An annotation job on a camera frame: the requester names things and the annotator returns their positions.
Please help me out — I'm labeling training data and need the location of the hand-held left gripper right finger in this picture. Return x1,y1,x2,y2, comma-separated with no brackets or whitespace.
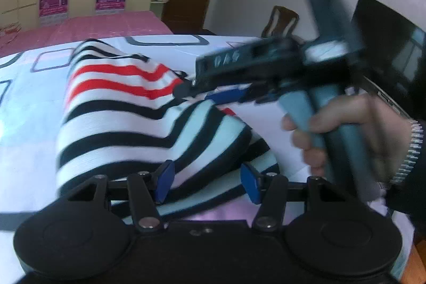
240,162,362,233

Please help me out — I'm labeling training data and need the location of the white sheet with square print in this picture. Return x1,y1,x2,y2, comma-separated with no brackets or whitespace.
0,34,416,284

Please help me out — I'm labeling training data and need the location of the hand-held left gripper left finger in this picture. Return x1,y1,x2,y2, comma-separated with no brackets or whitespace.
68,160,176,234

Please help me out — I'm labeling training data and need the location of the person's right forearm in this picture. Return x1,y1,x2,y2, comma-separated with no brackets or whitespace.
383,119,426,231

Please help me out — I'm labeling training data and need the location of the person's right hand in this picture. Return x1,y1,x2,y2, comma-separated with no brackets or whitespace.
281,94,413,178

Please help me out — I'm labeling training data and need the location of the silver wristwatch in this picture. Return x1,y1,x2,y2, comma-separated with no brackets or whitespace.
388,119,421,186

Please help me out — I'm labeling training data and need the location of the black red white striped sweater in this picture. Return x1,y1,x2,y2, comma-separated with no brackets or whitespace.
55,39,280,218

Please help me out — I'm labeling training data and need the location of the brown wooden chair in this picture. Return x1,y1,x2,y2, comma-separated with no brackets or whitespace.
261,5,300,40

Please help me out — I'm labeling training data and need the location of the black television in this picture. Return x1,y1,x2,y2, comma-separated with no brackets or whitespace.
349,0,426,120

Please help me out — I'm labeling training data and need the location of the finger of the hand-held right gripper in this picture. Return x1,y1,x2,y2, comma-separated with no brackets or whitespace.
204,87,254,104
173,79,208,99

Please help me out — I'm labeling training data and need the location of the pink bed sheet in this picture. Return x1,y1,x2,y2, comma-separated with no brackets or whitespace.
0,10,174,56

